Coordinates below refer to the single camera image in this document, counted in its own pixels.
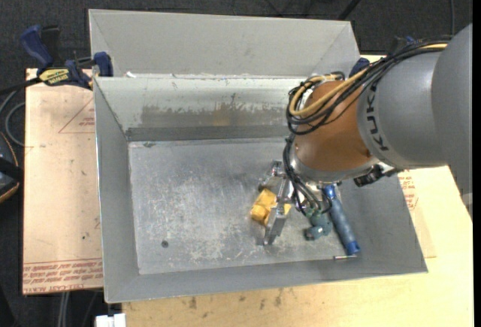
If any brown cardboard board red print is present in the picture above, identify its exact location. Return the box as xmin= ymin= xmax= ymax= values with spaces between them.
xmin=22 ymin=68 xmax=439 ymax=296

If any black cylinder on white bracket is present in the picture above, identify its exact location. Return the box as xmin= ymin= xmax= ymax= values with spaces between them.
xmin=352 ymin=162 xmax=400 ymax=188

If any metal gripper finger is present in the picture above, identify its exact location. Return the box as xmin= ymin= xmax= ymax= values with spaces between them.
xmin=258 ymin=160 xmax=283 ymax=192
xmin=262 ymin=203 xmax=288 ymax=246

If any grey metal bin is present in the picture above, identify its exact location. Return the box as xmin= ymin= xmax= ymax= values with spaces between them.
xmin=88 ymin=8 xmax=429 ymax=304

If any yellow block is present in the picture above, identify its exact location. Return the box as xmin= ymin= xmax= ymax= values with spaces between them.
xmin=250 ymin=188 xmax=292 ymax=225

